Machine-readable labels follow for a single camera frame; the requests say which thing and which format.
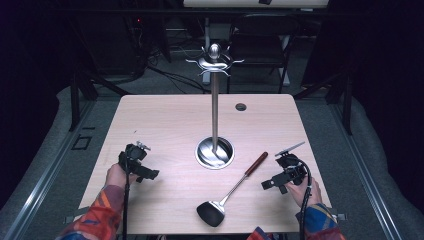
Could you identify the black chair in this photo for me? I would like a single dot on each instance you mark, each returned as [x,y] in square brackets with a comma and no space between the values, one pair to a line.
[260,43]

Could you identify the aluminium floor rail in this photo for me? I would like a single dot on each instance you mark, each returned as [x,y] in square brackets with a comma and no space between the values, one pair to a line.
[43,180]
[365,173]

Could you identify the person's right hand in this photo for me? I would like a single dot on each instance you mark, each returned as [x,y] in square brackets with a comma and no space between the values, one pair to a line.
[305,195]

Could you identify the person's left hand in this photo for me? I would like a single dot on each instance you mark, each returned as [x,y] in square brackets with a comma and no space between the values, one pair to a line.
[117,175]

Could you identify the steel utensil rack stand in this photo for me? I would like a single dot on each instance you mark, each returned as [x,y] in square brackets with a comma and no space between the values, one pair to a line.
[215,133]

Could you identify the dark round table grommet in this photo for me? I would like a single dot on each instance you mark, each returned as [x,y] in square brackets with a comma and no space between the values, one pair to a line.
[240,107]

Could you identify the black metal stand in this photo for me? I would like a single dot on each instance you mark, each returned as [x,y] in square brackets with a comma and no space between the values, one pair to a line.
[78,96]
[343,100]

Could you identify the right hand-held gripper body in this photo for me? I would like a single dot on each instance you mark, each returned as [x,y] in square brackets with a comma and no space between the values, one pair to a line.
[292,168]

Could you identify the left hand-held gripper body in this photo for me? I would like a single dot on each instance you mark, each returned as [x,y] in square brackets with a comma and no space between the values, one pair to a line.
[132,156]

